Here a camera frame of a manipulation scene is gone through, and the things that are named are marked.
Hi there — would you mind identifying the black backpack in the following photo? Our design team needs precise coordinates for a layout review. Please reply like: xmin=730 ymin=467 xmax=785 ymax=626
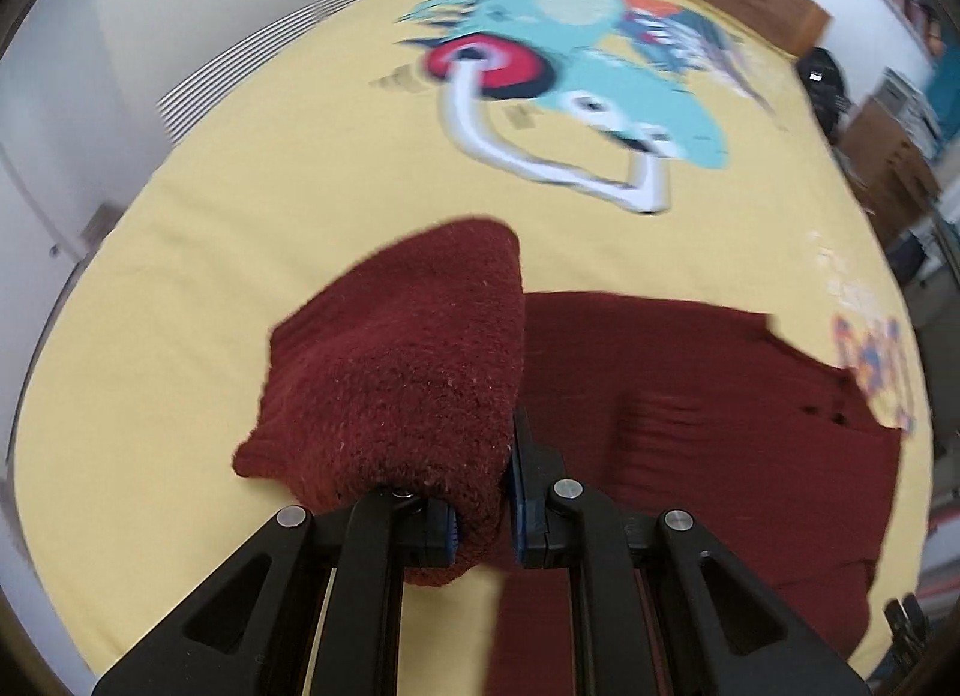
xmin=796 ymin=46 xmax=851 ymax=143

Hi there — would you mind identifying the brown cardboard box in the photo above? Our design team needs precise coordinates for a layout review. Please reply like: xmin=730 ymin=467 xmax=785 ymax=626
xmin=839 ymin=98 xmax=940 ymax=246

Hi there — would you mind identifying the yellow cartoon dinosaur bedsheet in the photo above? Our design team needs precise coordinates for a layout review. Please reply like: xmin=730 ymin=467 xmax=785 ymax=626
xmin=14 ymin=0 xmax=931 ymax=694

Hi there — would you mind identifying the white wardrobe with doors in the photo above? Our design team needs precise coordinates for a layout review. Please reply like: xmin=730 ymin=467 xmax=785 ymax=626
xmin=0 ymin=0 xmax=452 ymax=443

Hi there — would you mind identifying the dark red knitted sweater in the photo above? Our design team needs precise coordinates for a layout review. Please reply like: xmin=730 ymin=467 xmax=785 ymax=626
xmin=233 ymin=218 xmax=900 ymax=694

